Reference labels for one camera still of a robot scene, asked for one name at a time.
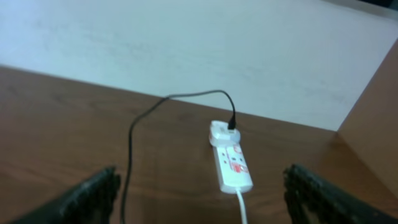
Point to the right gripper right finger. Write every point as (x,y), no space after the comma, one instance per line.
(312,199)

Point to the white charger plug adapter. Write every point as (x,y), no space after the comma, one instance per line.
(221,136)

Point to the white power strip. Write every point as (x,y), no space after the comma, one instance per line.
(232,169)

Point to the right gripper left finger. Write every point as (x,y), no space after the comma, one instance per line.
(90,201)

